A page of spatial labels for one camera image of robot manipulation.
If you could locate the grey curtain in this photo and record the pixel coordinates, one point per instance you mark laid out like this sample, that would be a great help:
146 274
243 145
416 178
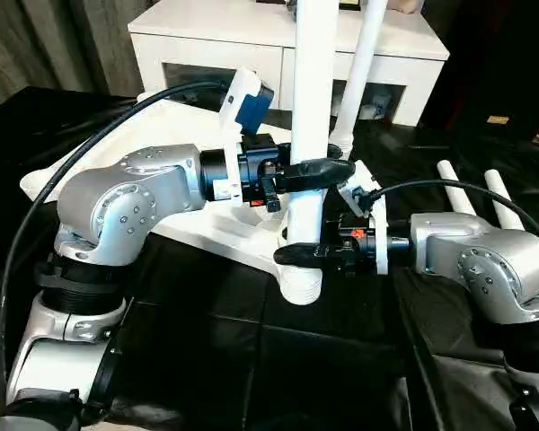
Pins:
49 45

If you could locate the black mat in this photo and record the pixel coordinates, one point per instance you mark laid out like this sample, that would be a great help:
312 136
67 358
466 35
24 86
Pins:
319 359

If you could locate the white plastic table top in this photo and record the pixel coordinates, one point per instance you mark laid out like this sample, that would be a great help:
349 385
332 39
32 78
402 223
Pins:
233 233

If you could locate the white cabinet with glass doors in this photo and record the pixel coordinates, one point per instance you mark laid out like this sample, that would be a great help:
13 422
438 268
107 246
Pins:
206 40

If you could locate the white plastic table leg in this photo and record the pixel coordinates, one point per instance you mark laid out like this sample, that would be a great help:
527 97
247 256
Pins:
359 72
501 197
451 184
312 112

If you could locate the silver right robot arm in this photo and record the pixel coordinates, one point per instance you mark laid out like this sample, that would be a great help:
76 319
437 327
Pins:
476 260

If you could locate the black speaker with yellow label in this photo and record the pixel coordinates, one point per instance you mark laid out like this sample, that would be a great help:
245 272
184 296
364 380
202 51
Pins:
497 119

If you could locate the beige teddy bear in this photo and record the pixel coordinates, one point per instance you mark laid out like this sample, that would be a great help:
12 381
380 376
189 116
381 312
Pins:
409 4

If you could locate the black picture frame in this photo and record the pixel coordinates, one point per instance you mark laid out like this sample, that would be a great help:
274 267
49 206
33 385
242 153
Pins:
349 3

